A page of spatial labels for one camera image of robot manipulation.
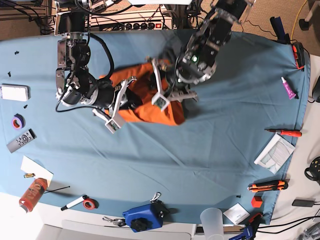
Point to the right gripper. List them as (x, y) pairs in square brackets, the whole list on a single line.
[(115, 121)]

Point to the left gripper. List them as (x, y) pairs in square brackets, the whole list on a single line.
[(169, 84)]

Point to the orange t-shirt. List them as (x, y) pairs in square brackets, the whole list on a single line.
[(145, 87)]

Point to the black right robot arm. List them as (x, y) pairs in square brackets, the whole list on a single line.
[(75, 87)]

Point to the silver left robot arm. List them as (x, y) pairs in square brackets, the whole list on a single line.
[(196, 63)]

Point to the power strip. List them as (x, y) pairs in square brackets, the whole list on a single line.
[(128, 26)]

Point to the grey remote control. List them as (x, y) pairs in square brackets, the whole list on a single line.
[(21, 141)]

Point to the blue table cloth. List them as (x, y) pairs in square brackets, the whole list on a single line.
[(208, 161)]

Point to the white box with barcode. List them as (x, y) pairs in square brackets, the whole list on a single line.
[(14, 92)]

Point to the purple tape roll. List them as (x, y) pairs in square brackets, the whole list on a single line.
[(18, 121)]

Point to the black white marker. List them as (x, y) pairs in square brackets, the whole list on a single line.
[(74, 202)]

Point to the silver carabiner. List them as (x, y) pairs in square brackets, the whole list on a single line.
[(155, 198)]

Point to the red tape roll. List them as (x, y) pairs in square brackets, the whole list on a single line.
[(89, 204)]

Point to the AA battery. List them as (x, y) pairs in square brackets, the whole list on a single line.
[(29, 175)]

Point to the blue plastic device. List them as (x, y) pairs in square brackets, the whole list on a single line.
[(146, 217)]

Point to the purple glue tube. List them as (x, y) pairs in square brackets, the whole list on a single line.
[(290, 92)]

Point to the white paper booklet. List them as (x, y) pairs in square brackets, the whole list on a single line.
[(275, 154)]

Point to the red screwdriver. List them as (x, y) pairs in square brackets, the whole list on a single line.
[(286, 132)]

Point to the translucent plastic cup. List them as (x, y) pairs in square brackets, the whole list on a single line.
[(212, 224)]

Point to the orange black utility knife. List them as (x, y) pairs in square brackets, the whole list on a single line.
[(274, 185)]

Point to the small white note card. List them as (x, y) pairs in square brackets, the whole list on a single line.
[(236, 214)]

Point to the red cube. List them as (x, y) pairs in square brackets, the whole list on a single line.
[(256, 202)]

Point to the blue clamp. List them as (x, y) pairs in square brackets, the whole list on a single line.
[(249, 232)]

